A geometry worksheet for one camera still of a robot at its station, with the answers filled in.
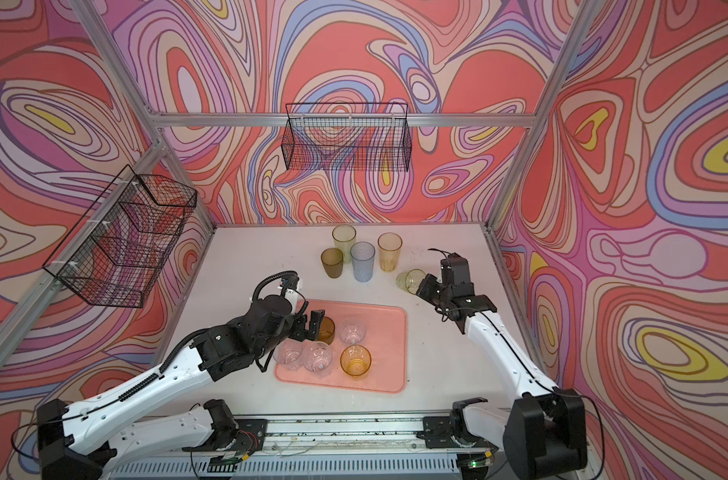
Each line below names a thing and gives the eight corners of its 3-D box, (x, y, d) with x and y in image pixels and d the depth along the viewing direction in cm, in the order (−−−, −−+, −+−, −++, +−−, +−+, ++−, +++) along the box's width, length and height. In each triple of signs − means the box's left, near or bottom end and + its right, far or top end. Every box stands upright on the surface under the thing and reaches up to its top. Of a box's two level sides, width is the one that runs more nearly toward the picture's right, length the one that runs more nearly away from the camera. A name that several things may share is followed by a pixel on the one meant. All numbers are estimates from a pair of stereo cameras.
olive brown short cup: (323, 278, 105) (320, 264, 99) (325, 262, 110) (322, 247, 104) (342, 278, 105) (340, 264, 99) (343, 262, 110) (342, 247, 104)
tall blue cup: (351, 282, 105) (349, 259, 95) (352, 265, 110) (350, 241, 100) (375, 282, 105) (375, 259, 95) (374, 265, 110) (375, 241, 100)
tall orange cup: (378, 276, 108) (379, 248, 96) (378, 261, 113) (379, 232, 101) (399, 276, 108) (403, 248, 96) (397, 261, 113) (401, 232, 101)
